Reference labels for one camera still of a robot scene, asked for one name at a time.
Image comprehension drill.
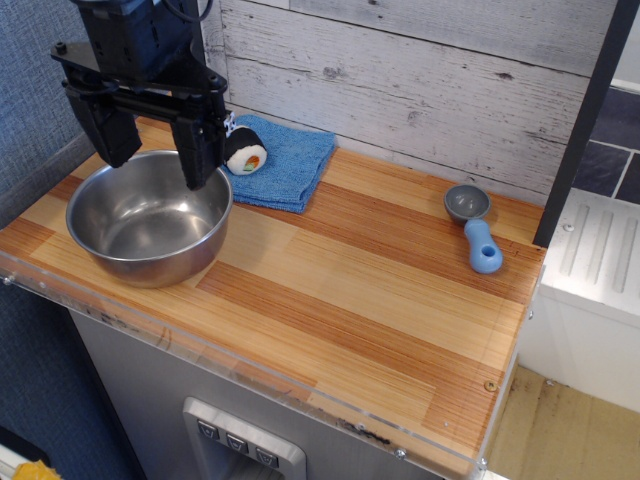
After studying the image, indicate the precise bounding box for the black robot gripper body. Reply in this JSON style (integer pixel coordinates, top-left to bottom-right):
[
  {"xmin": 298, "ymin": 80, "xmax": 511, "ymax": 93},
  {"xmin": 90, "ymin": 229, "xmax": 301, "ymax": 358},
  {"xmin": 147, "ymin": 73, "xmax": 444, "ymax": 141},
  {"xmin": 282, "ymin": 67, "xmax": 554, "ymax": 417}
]
[{"xmin": 51, "ymin": 1, "xmax": 227, "ymax": 115}]

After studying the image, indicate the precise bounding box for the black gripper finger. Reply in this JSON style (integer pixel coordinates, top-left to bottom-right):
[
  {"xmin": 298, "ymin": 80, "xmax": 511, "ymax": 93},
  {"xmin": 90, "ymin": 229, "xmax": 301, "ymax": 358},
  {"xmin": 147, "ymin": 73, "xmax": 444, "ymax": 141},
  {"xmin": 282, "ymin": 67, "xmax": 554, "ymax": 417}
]
[
  {"xmin": 170, "ymin": 102, "xmax": 227, "ymax": 191},
  {"xmin": 66, "ymin": 89, "xmax": 142, "ymax": 168}
]

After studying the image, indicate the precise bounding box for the stainless steel bowl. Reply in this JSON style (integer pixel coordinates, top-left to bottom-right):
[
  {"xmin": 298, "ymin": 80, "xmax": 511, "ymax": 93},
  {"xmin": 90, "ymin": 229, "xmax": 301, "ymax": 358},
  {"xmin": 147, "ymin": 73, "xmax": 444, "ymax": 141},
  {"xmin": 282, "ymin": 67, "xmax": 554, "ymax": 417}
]
[{"xmin": 66, "ymin": 150, "xmax": 233, "ymax": 288}]

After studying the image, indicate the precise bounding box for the toy sushi roll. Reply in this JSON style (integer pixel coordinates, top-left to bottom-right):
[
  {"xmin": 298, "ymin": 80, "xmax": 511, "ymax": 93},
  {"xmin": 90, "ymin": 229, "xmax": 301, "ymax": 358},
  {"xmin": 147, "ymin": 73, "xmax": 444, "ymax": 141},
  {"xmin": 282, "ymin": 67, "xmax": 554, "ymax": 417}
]
[{"xmin": 224, "ymin": 126, "xmax": 268, "ymax": 176}]

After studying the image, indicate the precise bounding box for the blue folded cloth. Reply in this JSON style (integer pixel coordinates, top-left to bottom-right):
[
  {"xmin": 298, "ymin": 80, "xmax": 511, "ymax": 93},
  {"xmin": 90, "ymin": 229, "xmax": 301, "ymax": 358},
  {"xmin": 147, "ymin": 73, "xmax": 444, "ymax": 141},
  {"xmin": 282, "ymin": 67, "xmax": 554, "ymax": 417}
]
[{"xmin": 223, "ymin": 115, "xmax": 335, "ymax": 214}]

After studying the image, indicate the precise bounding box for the grey blue measuring scoop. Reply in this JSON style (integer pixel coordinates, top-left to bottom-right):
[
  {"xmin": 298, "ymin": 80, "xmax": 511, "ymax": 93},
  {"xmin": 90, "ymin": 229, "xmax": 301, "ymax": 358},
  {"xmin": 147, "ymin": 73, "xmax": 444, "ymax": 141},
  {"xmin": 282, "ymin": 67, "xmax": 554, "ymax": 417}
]
[{"xmin": 443, "ymin": 184, "xmax": 503, "ymax": 274}]

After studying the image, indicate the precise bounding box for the silver toy fridge cabinet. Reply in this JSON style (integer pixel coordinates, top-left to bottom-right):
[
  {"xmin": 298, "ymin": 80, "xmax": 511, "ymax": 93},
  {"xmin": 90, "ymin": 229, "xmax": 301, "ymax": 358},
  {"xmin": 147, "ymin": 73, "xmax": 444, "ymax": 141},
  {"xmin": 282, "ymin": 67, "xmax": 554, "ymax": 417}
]
[{"xmin": 72, "ymin": 312, "xmax": 479, "ymax": 479}]

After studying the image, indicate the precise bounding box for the yellow object at corner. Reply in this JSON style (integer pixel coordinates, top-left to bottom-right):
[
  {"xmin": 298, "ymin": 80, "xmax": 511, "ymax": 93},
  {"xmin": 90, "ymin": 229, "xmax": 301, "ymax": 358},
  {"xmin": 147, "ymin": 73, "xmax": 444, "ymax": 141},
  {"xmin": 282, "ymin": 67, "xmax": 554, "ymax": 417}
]
[{"xmin": 12, "ymin": 461, "xmax": 62, "ymax": 480}]

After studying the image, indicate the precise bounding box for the white ridged appliance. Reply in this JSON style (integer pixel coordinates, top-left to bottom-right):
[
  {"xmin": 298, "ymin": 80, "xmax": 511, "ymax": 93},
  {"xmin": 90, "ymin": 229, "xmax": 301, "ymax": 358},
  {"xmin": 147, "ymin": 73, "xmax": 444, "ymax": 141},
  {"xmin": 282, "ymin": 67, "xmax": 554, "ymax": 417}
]
[{"xmin": 518, "ymin": 189, "xmax": 639, "ymax": 411}]

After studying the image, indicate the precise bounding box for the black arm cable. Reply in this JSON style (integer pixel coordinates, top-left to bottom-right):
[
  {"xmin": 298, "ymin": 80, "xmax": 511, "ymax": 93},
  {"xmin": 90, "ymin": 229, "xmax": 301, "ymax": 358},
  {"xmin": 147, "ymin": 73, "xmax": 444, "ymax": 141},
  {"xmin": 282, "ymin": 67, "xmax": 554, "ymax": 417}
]
[{"xmin": 162, "ymin": 0, "xmax": 216, "ymax": 24}]

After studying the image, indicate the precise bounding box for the right dark vertical post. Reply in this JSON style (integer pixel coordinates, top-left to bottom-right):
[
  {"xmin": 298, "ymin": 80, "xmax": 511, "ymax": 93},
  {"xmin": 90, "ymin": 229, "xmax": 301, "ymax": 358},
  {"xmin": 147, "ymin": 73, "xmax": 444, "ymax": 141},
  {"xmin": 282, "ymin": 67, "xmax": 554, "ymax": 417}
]
[{"xmin": 533, "ymin": 0, "xmax": 639, "ymax": 248}]

